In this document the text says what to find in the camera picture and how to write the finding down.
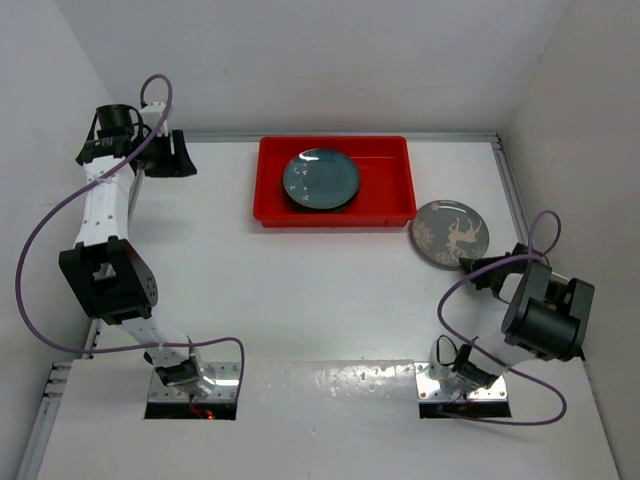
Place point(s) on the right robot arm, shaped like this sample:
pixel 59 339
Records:
pixel 546 318

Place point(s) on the white front cover board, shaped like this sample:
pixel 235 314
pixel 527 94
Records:
pixel 306 420

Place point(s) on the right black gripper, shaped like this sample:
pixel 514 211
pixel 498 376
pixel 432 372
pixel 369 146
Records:
pixel 471 266

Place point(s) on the red plastic bin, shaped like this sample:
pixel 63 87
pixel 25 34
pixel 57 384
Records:
pixel 385 199

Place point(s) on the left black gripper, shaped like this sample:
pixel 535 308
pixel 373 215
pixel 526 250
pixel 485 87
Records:
pixel 176 164

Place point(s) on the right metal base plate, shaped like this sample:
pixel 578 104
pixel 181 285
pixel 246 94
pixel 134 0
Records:
pixel 437 385

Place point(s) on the teal glazed plate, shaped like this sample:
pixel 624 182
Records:
pixel 297 207
pixel 321 180

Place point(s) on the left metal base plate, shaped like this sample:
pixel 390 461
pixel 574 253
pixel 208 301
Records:
pixel 219 385

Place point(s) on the grey deer pattern plate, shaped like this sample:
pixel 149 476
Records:
pixel 445 231

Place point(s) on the metal base plate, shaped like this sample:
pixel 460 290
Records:
pixel 219 385
pixel 437 385

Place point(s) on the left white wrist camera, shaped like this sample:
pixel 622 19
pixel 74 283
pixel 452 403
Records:
pixel 152 114

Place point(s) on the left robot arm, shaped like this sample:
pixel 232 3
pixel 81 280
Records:
pixel 108 277

